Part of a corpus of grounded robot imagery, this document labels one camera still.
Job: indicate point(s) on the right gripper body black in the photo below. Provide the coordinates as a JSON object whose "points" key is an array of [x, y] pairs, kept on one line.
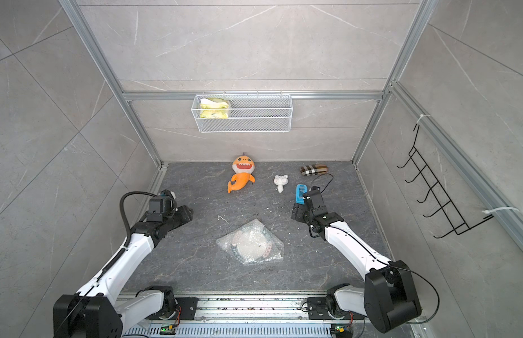
{"points": [[301, 214]]}

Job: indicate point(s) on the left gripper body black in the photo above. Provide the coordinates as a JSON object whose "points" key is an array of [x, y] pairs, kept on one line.
{"points": [[178, 218]]}

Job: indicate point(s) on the clear bubble wrap sheet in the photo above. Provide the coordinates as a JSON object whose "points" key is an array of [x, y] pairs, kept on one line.
{"points": [[254, 226]]}

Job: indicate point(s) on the green rimmed white dinner plate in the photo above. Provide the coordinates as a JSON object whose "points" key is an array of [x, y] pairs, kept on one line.
{"points": [[251, 247]]}

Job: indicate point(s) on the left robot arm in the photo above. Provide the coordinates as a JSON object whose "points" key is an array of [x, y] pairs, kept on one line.
{"points": [[93, 310]]}

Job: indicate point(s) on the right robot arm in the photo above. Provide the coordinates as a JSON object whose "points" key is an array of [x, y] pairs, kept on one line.
{"points": [[388, 298]]}

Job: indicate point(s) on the blue toy car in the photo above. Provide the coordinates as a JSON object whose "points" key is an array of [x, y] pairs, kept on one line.
{"points": [[300, 190]]}

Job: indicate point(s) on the plaid brown pouch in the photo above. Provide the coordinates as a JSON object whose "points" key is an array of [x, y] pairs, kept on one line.
{"points": [[314, 169]]}

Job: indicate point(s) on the small white figurine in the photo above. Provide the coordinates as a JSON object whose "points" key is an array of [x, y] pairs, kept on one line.
{"points": [[281, 181]]}

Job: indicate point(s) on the orange shark plush toy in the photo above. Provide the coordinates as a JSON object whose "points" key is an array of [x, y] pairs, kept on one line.
{"points": [[243, 167]]}

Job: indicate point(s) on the yellow white cloth in basket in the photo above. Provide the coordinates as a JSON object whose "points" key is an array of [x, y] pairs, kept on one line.
{"points": [[214, 108]]}

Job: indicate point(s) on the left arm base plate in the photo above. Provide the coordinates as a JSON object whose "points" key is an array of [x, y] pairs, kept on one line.
{"points": [[185, 309]]}

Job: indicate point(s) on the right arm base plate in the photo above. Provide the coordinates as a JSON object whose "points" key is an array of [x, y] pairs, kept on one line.
{"points": [[318, 310]]}

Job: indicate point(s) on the aluminium mounting rail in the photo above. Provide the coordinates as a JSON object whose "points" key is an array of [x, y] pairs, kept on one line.
{"points": [[261, 314]]}

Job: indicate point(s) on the white wire mesh basket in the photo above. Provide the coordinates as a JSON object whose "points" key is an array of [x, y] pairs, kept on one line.
{"points": [[249, 113]]}

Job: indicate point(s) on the black wire hook rack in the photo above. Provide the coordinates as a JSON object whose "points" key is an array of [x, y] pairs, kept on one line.
{"points": [[437, 192]]}

